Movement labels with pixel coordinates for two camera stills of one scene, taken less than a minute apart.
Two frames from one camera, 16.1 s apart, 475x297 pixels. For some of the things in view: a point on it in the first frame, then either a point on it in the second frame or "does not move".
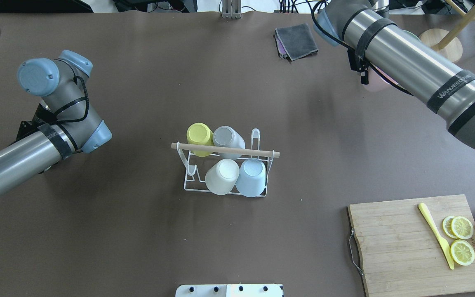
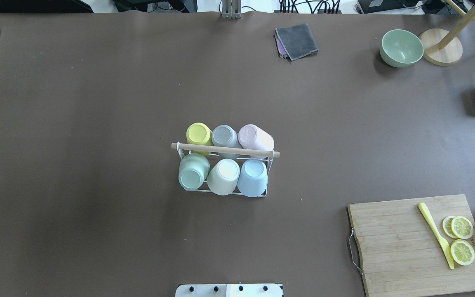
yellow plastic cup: x=200 y=133 does not move
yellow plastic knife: x=423 y=207 does not move
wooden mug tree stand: x=447 y=43 does not move
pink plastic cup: x=379 y=81 → x=251 y=136
